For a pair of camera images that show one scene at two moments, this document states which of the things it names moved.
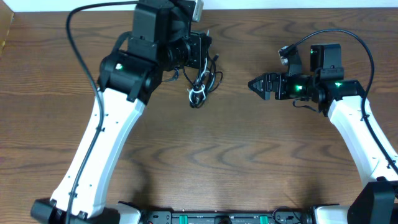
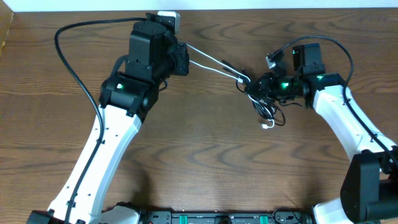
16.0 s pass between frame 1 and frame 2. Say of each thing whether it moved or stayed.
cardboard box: stayed
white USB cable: moved
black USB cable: moved
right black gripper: stayed
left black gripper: moved
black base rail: stayed
